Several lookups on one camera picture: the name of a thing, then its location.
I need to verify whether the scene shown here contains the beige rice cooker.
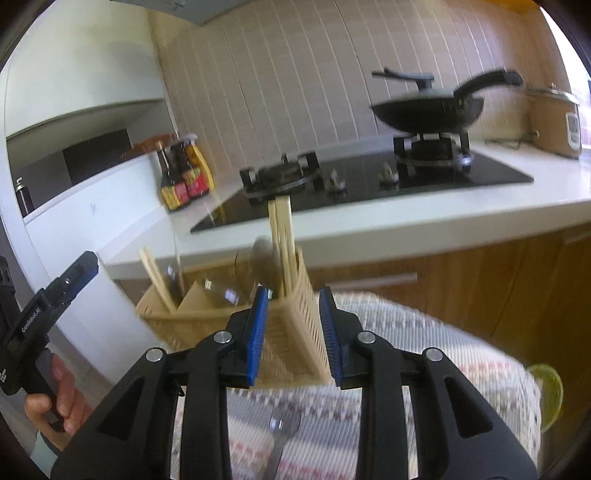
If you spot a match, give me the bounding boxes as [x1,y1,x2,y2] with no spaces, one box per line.
[523,83,582,160]

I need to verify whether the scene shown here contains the striped woven tablecloth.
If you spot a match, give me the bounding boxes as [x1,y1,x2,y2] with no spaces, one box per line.
[171,291,544,480]

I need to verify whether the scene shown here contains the yellow green plastic basin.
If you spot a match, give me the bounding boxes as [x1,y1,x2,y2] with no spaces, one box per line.
[526,363,565,435]

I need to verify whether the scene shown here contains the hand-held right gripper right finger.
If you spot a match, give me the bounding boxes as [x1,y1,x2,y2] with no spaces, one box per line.
[318,286,539,480]

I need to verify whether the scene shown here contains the red label sauce bottle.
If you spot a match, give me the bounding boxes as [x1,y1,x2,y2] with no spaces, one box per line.
[173,135,212,199]

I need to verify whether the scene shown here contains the black power cable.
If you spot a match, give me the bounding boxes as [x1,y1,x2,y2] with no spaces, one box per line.
[485,130,540,150]

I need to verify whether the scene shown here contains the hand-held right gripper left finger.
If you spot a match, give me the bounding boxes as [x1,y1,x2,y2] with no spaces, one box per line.
[50,286,270,480]

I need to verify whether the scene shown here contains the yellow label soy sauce bottle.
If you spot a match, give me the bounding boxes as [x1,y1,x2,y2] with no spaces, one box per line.
[156,141,191,212]

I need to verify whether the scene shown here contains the wooden chopstick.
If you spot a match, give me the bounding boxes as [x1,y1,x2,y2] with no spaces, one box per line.
[278,196,299,289]
[139,250,175,312]
[145,247,179,306]
[268,198,290,296]

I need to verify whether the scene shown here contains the stainless steel spoon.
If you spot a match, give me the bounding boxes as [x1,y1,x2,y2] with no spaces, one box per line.
[252,237,279,297]
[235,249,259,297]
[262,410,302,480]
[166,262,186,299]
[202,278,242,306]

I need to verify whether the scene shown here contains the yellow plastic utensil basket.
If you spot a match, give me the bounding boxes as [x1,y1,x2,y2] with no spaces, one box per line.
[136,244,334,389]

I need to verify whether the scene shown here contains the person's left hand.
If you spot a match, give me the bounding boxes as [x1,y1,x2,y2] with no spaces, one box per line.
[25,353,96,437]

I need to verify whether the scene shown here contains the wooden base cabinet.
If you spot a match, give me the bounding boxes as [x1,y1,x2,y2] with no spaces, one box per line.
[113,222,591,462]

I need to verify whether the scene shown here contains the yellow oil bottle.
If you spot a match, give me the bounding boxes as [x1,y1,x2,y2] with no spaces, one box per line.
[191,138,216,193]

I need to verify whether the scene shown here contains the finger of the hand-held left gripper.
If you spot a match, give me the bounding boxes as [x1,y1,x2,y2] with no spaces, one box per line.
[44,251,99,319]

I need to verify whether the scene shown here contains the black wok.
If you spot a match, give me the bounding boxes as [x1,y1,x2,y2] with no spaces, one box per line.
[370,69,524,133]

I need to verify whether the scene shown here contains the black glass gas stove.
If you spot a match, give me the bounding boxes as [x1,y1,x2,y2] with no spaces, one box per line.
[189,150,535,234]

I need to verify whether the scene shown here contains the white kitchen countertop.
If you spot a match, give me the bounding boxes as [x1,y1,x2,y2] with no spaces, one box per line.
[104,138,591,280]

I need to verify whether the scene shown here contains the dark brown bottle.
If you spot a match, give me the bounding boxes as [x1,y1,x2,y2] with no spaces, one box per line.
[15,178,36,218]

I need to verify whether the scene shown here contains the white wall niche shelf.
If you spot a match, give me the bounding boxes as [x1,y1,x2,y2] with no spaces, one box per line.
[4,96,179,223]

